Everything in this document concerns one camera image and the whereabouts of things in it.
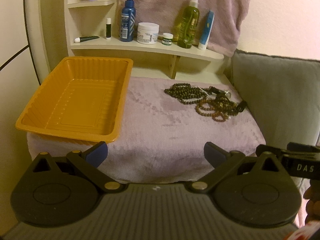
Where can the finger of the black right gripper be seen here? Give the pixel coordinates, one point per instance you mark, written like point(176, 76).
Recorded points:
point(299, 160)

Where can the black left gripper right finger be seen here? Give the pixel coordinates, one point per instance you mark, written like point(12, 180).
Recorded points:
point(248, 190)

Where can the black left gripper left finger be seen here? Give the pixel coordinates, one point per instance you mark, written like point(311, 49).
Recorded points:
point(62, 190)

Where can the black strap wristwatch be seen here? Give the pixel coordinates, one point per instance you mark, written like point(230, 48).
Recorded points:
point(224, 104)

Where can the orange plastic tray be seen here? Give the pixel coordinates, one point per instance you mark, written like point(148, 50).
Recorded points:
point(81, 101)

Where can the person's hand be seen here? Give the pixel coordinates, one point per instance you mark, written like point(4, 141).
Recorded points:
point(312, 205)

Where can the grey cushion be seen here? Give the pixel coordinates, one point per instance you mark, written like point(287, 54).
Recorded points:
point(282, 94)

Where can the lilac plush towel mat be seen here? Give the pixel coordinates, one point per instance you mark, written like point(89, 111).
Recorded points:
point(162, 140)

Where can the dark green lying tube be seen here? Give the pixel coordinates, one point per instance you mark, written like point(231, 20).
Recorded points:
point(85, 38)

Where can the blue white tube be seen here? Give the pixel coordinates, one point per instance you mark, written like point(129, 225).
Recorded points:
point(203, 42)

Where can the white wooden shelf unit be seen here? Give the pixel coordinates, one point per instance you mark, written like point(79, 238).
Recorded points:
point(88, 18)

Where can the white-capped lip balm stick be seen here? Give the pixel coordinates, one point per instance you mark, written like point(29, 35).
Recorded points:
point(108, 28)

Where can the small green-label jar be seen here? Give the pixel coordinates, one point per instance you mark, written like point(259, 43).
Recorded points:
point(167, 39)

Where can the green oil spray bottle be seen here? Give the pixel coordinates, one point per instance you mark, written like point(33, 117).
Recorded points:
point(189, 23)

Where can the white cream jar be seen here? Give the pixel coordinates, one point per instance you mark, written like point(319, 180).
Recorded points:
point(147, 33)

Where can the blue spray bottle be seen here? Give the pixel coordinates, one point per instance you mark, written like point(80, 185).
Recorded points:
point(127, 21)

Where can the hanging lilac towel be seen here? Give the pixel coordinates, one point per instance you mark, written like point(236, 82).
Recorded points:
point(168, 14)

